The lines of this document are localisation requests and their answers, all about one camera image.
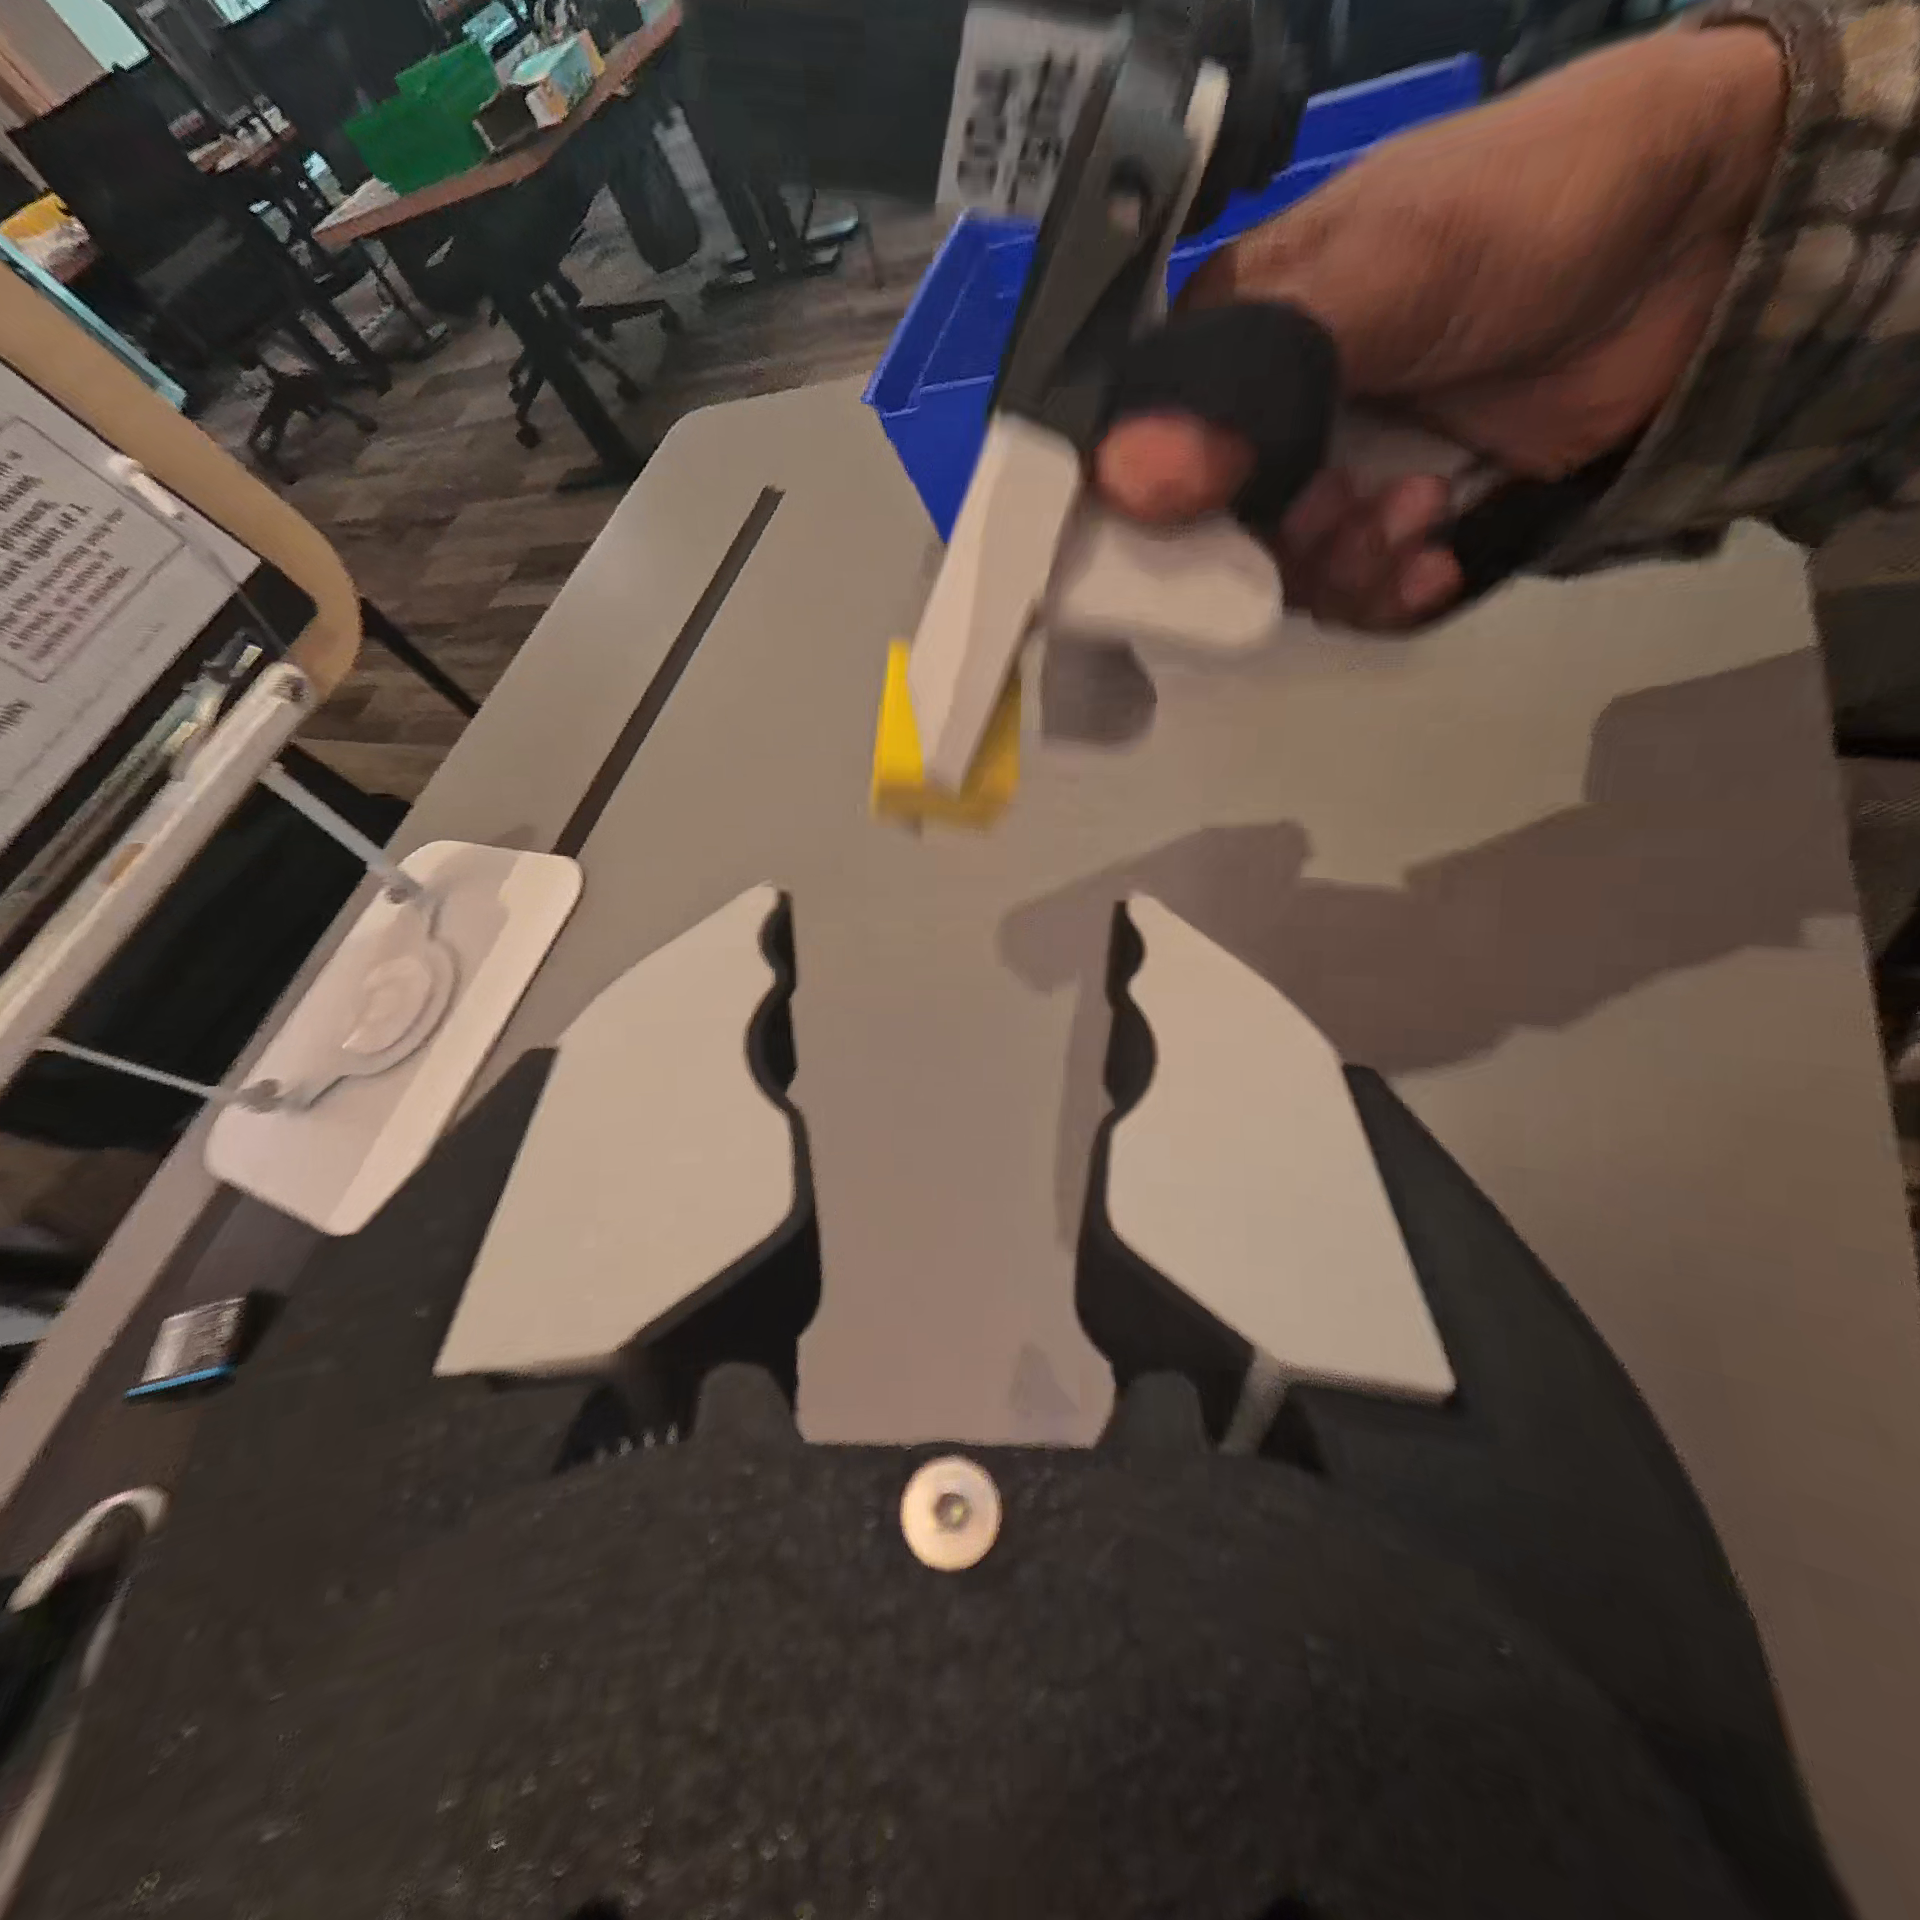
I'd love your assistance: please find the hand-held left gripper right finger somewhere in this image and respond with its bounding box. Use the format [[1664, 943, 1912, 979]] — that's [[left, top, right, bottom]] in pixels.
[[1075, 894, 1460, 1454]]

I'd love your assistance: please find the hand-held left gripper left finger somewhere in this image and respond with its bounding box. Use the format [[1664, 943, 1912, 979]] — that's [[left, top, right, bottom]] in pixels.
[[435, 885, 824, 1379]]

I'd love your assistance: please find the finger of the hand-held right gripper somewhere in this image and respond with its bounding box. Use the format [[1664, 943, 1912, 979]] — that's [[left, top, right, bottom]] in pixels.
[[907, 416, 1085, 794]]

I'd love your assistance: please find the yellow cube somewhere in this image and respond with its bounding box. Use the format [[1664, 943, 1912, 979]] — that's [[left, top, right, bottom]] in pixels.
[[871, 640, 1025, 832]]

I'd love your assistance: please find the blue plastic bin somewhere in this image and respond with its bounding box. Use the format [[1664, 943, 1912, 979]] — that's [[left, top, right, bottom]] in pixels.
[[861, 54, 1489, 544]]

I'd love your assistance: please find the person's right hand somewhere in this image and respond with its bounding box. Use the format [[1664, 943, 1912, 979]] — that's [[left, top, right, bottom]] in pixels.
[[1094, 23, 1795, 634]]

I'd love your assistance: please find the white tablet stand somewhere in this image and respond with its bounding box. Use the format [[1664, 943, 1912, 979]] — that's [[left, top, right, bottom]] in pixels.
[[0, 662, 584, 1240]]

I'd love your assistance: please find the small black blue-edged device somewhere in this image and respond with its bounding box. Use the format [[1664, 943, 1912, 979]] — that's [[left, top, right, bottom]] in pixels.
[[123, 1295, 254, 1403]]

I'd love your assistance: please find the green plastic crate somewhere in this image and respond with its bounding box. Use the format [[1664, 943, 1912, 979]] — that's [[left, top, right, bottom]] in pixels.
[[344, 37, 505, 194]]

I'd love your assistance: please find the wooden desk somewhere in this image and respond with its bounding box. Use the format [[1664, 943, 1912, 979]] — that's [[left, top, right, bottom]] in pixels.
[[307, 0, 693, 497]]

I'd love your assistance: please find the white cable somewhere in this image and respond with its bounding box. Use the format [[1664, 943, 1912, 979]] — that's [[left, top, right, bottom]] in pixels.
[[0, 1486, 169, 1623]]

